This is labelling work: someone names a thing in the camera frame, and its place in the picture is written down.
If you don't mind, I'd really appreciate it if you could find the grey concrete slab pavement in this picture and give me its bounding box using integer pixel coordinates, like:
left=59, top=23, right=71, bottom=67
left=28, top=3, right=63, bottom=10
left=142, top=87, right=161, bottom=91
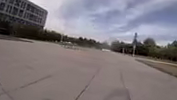
left=0, top=34, right=177, bottom=100

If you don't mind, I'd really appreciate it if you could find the pale pole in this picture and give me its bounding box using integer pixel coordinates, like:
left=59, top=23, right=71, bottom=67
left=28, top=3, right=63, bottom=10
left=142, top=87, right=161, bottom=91
left=131, top=32, right=140, bottom=58

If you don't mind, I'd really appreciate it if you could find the row of dark trees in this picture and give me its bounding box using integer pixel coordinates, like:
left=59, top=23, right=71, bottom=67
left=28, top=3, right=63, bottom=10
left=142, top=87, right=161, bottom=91
left=0, top=14, right=177, bottom=63

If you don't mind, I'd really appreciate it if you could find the brown grass patch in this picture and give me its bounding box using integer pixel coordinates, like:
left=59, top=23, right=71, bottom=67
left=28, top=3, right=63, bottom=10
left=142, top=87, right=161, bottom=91
left=132, top=57, right=177, bottom=83

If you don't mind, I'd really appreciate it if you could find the large grey windowed building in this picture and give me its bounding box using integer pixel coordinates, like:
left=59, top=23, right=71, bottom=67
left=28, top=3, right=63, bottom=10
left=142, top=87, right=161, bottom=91
left=0, top=0, right=50, bottom=42

